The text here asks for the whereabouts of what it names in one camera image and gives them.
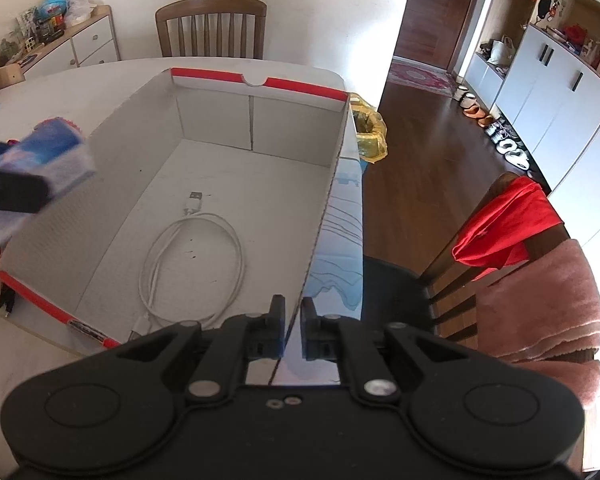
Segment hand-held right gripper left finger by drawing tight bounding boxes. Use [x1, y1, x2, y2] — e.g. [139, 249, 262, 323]
[111, 294, 287, 407]

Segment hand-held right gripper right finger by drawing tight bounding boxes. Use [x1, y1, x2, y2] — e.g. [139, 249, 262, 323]
[300, 297, 476, 407]

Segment blue tissue packet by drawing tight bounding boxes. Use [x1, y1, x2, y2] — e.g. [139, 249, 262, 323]
[0, 117, 96, 247]

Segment red shoe box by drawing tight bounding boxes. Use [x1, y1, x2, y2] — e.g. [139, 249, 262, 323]
[0, 66, 353, 362]

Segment wooden tray box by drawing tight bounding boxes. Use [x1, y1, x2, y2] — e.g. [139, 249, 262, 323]
[0, 62, 27, 95]

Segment printed table mat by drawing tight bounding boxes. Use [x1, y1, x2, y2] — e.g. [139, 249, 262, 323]
[280, 102, 367, 387]

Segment pile of small toys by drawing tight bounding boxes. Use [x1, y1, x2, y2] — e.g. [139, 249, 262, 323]
[0, 6, 67, 63]

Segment wooden chair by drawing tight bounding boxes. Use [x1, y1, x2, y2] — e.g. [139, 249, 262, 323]
[419, 171, 572, 352]
[155, 0, 268, 60]

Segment white drawer cabinet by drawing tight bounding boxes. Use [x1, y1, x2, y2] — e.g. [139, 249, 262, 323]
[16, 5, 122, 82]

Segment blue globe toy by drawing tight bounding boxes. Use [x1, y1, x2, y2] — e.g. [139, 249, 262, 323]
[36, 0, 72, 26]

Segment white plastic bag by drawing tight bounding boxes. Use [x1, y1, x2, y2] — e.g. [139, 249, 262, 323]
[65, 0, 100, 29]

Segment yellow plastic bag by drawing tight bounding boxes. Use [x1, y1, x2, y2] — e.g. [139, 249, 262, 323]
[349, 92, 390, 164]

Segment red garment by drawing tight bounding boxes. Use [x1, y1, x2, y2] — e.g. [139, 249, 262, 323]
[452, 175, 565, 269]

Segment pink towel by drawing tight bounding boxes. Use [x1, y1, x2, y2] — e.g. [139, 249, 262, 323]
[474, 238, 600, 412]

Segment row of shoes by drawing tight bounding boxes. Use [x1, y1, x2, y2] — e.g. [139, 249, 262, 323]
[452, 85, 537, 172]

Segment red patterned rug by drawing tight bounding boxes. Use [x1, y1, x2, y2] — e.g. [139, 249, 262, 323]
[387, 59, 462, 94]

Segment white storage cabinet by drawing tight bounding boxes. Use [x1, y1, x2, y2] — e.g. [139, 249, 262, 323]
[463, 24, 600, 192]

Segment white tote bag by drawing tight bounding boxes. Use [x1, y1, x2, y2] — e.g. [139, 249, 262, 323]
[487, 35, 516, 69]

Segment dark wooden door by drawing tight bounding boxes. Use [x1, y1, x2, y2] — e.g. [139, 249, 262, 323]
[394, 0, 492, 62]

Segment countertop clutter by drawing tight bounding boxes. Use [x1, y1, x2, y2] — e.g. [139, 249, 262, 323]
[532, 0, 600, 77]

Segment white USB cable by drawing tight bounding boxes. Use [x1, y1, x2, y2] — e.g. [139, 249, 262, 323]
[129, 190, 245, 345]

